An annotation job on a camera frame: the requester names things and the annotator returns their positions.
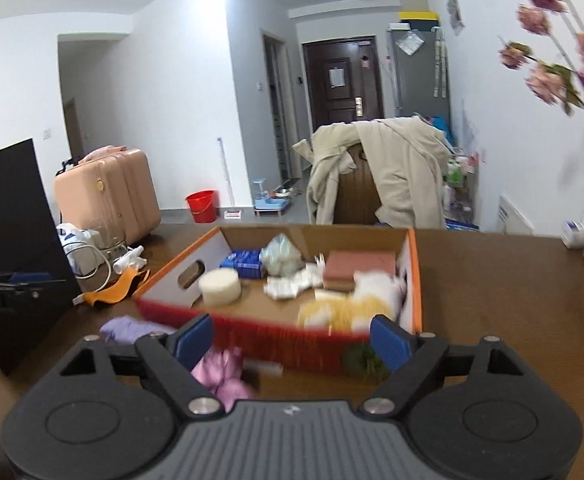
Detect grey refrigerator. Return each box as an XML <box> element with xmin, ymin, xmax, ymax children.
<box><xmin>388</xmin><ymin>22</ymin><xmax>450</xmax><ymax>122</ymax></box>

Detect beige coat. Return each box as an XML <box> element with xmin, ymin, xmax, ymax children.
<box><xmin>293</xmin><ymin>115</ymin><xmax>452</xmax><ymax>230</ymax></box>

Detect orange strap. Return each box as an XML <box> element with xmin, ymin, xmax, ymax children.
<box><xmin>82</xmin><ymin>266</ymin><xmax>152</xmax><ymax>309</ymax></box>

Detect white charger with cables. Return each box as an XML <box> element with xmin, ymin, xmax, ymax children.
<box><xmin>57</xmin><ymin>223</ymin><xmax>147</xmax><ymax>292</ymax></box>

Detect orange cardboard box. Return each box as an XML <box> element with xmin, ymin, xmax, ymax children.
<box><xmin>134</xmin><ymin>226</ymin><xmax>422</xmax><ymax>376</ymax></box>

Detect white yellow plush toy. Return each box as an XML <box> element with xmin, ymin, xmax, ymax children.
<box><xmin>296</xmin><ymin>271</ymin><xmax>407</xmax><ymax>334</ymax></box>

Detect dried pink roses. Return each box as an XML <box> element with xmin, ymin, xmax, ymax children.
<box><xmin>498</xmin><ymin>0</ymin><xmax>584</xmax><ymax>116</ymax></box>

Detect brown wooden chair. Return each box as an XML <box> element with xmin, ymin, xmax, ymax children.
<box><xmin>333</xmin><ymin>144</ymin><xmax>381</xmax><ymax>226</ymax></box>

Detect lilac towel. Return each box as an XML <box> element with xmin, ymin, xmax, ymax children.
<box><xmin>99</xmin><ymin>316</ymin><xmax>176</xmax><ymax>344</ymax></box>

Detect yellow box on fridge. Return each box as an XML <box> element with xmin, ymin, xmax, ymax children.
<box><xmin>398</xmin><ymin>11</ymin><xmax>438</xmax><ymax>22</ymax></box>

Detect iridescent plastic bag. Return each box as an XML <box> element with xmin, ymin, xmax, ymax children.
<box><xmin>260</xmin><ymin>234</ymin><xmax>304</xmax><ymax>278</ymax></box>

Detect white round sponge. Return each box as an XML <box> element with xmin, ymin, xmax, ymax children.
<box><xmin>199</xmin><ymin>268</ymin><xmax>242</xmax><ymax>307</ymax></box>

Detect small blue stool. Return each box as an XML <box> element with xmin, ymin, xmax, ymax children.
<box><xmin>253</xmin><ymin>179</ymin><xmax>291</xmax><ymax>217</ymax></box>

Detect white tissue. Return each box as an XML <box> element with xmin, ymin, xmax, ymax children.
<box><xmin>263</xmin><ymin>255</ymin><xmax>326</xmax><ymax>300</ymax></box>

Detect white small device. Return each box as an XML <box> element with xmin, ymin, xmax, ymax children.
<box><xmin>561</xmin><ymin>219</ymin><xmax>584</xmax><ymax>250</ymax></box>

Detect white calendar board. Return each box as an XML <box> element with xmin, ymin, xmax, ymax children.
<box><xmin>497</xmin><ymin>195</ymin><xmax>534</xmax><ymax>235</ymax></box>

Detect mop with white handle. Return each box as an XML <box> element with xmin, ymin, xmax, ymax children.
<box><xmin>217</xmin><ymin>138</ymin><xmax>242</xmax><ymax>221</ymax></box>

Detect purple satin scrunchie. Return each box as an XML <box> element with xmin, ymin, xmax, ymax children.
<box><xmin>191</xmin><ymin>347</ymin><xmax>254</xmax><ymax>412</ymax></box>

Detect blue tissue pack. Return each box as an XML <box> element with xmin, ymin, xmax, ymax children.
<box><xmin>219</xmin><ymin>250</ymin><xmax>265</xmax><ymax>280</ymax></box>

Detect red bucket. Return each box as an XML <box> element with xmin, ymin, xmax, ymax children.
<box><xmin>186</xmin><ymin>190</ymin><xmax>217</xmax><ymax>224</ymax></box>

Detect dark entrance door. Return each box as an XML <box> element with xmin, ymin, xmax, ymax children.
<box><xmin>303</xmin><ymin>37</ymin><xmax>384</xmax><ymax>129</ymax></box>

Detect pink suitcase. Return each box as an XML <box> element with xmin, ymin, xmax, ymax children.
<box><xmin>53</xmin><ymin>145</ymin><xmax>161</xmax><ymax>244</ymax></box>

